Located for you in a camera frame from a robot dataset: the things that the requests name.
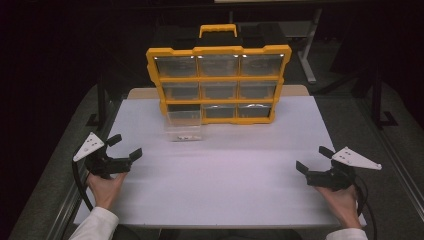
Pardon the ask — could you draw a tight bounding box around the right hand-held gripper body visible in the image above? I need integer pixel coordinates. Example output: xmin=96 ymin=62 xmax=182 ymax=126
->
xmin=305 ymin=146 xmax=383 ymax=192

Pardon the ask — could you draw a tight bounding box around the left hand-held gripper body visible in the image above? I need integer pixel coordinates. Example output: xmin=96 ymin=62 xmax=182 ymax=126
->
xmin=72 ymin=132 xmax=133 ymax=180

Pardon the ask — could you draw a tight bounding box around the clear plastic drawer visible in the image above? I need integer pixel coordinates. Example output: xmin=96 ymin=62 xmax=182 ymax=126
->
xmin=165 ymin=109 xmax=204 ymax=143

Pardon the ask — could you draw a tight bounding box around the yellow black drawer cabinet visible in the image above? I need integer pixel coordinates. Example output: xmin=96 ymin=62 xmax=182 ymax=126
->
xmin=145 ymin=23 xmax=293 ymax=126

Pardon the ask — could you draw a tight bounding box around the person's left hand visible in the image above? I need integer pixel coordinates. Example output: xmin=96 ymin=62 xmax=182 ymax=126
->
xmin=86 ymin=172 xmax=128 ymax=211

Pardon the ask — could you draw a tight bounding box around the person's right hand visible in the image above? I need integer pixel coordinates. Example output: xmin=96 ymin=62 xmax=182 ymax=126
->
xmin=314 ymin=184 xmax=363 ymax=230

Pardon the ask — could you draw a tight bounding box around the black metal stand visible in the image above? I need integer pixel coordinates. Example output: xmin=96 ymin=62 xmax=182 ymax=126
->
xmin=85 ymin=71 xmax=109 ymax=128
xmin=370 ymin=64 xmax=400 ymax=130

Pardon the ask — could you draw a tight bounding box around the white board table cover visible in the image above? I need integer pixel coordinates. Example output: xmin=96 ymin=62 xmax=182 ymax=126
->
xmin=73 ymin=95 xmax=367 ymax=229

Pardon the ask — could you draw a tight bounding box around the white metal desk leg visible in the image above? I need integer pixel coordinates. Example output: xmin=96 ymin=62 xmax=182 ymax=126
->
xmin=297 ymin=8 xmax=324 ymax=85

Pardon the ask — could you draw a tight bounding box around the grid of clear closed drawers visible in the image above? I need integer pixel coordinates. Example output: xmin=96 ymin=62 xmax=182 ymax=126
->
xmin=154 ymin=54 xmax=285 ymax=119

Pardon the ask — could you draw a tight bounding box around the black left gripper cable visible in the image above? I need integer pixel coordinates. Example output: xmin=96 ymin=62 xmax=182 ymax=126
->
xmin=71 ymin=159 xmax=95 ymax=212

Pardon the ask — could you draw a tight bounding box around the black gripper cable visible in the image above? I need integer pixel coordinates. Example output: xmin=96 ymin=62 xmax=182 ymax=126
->
xmin=71 ymin=159 xmax=95 ymax=212
xmin=353 ymin=174 xmax=378 ymax=240

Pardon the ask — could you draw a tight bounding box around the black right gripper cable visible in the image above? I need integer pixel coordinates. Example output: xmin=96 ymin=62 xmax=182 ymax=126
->
xmin=353 ymin=174 xmax=378 ymax=240

